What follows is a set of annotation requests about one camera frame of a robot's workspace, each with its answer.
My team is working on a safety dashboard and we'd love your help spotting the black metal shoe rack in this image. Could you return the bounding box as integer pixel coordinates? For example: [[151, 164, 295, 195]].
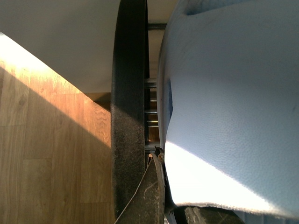
[[111, 0, 155, 221]]

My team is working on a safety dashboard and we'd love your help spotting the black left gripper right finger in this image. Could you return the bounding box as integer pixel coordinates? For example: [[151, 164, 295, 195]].
[[174, 206, 244, 224]]

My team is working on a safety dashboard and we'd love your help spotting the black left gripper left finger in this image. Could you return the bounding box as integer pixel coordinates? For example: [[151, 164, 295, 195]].
[[115, 154, 165, 224]]

